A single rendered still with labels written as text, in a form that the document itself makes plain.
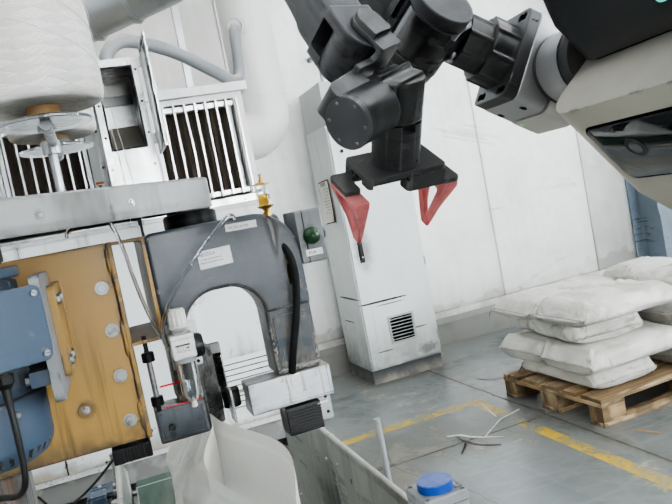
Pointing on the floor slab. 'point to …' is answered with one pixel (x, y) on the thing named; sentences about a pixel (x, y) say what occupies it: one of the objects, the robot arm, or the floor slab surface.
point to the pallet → (551, 397)
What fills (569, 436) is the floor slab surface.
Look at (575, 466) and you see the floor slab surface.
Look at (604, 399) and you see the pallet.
